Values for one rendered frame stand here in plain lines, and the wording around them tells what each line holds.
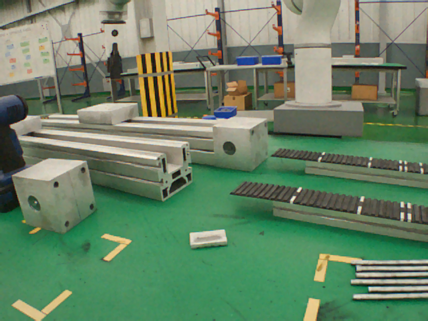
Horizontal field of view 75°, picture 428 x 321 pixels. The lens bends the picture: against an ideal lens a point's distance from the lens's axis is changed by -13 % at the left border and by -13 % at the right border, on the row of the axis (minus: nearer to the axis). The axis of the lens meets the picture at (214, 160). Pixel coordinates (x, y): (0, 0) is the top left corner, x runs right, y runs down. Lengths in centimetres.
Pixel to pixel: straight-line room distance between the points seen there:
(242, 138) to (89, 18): 1101
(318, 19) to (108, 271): 87
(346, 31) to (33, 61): 674
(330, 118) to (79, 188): 70
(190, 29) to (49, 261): 888
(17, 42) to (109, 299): 624
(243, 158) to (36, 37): 577
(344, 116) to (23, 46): 596
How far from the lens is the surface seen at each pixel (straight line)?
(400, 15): 821
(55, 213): 54
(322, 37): 103
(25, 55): 641
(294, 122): 97
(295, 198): 49
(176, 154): 62
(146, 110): 398
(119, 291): 40
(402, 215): 47
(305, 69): 102
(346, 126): 95
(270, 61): 355
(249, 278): 39
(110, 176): 66
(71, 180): 54
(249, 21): 855
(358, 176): 65
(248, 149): 67
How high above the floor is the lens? 103
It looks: 19 degrees down
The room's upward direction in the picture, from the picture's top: 4 degrees counter-clockwise
